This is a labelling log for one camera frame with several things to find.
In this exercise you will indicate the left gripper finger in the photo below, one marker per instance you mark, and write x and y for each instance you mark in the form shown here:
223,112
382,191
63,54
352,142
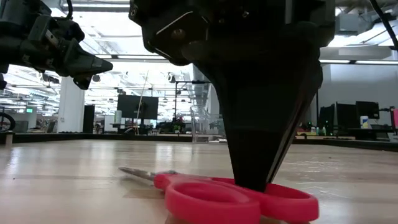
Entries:
84,63

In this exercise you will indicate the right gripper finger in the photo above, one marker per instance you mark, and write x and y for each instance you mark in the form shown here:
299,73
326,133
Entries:
298,130
258,118

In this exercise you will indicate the pink plastic tray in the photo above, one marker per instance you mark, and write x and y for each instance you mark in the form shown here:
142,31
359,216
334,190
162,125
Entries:
395,118

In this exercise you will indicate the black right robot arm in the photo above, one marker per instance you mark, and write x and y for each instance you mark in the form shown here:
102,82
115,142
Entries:
311,18

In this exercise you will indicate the white building column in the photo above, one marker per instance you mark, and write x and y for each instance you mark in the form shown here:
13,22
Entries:
71,105

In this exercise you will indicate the clear plastic bin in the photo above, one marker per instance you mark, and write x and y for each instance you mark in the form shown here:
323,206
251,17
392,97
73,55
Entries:
205,124

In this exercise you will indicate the white canister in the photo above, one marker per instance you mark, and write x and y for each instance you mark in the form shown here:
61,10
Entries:
364,123

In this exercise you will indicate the black background monitor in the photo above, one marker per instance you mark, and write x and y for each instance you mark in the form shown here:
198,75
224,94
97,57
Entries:
368,110
136,107

